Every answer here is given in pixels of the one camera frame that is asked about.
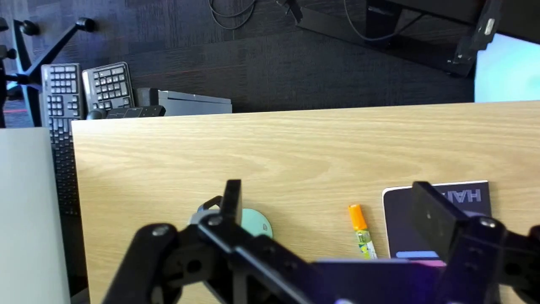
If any long black keyboard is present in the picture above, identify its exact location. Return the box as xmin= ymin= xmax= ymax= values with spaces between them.
xmin=39 ymin=63 xmax=87 ymax=218

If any curved black keyboard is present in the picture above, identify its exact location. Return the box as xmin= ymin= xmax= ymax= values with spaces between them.
xmin=82 ymin=62 xmax=135 ymax=113

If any monitor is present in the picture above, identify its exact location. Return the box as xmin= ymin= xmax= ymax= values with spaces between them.
xmin=474 ymin=33 xmax=540 ymax=103

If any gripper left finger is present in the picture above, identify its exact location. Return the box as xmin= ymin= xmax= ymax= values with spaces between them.
xmin=101 ymin=179 xmax=322 ymax=304

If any white table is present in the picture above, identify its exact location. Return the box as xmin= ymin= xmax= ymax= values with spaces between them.
xmin=0 ymin=127 xmax=71 ymax=304

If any office chair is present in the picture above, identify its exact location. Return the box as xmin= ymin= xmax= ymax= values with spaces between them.
xmin=0 ymin=17 xmax=96 ymax=128

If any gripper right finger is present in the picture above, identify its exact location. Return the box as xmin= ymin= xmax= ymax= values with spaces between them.
xmin=411 ymin=182 xmax=540 ymax=304

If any black cable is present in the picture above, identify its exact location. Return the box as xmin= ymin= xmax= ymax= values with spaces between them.
xmin=208 ymin=0 xmax=257 ymax=30

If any orange capped marker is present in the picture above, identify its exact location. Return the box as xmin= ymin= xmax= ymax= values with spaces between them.
xmin=348 ymin=204 xmax=378 ymax=260

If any grey computer case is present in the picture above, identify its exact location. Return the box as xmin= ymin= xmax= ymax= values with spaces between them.
xmin=135 ymin=87 xmax=233 ymax=117

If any black desk frame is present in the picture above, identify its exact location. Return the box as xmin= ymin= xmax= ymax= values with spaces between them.
xmin=276 ymin=0 xmax=503 ymax=78

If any dark book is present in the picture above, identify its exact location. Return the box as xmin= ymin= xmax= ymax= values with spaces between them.
xmin=382 ymin=181 xmax=492 ymax=260

